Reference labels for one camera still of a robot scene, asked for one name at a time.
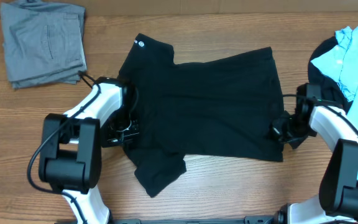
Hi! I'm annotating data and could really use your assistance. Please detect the black polo shirt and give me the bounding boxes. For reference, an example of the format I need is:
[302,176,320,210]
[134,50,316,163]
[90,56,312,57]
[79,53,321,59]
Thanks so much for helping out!
[119,34,285,197]

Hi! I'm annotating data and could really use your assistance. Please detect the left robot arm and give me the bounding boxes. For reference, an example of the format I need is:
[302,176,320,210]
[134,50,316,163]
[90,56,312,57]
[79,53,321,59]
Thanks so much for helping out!
[36,77,139,223]

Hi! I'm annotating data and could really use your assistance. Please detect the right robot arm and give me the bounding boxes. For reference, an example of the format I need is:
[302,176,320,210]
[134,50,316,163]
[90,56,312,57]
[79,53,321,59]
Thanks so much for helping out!
[269,83,358,223]

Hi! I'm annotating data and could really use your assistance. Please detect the folded grey trousers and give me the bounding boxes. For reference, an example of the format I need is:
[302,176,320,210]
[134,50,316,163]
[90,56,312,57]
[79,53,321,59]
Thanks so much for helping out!
[0,1,87,89]

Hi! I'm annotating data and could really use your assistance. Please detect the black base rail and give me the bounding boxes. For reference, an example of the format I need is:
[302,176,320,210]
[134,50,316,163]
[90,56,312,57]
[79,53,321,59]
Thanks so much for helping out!
[54,215,279,224]

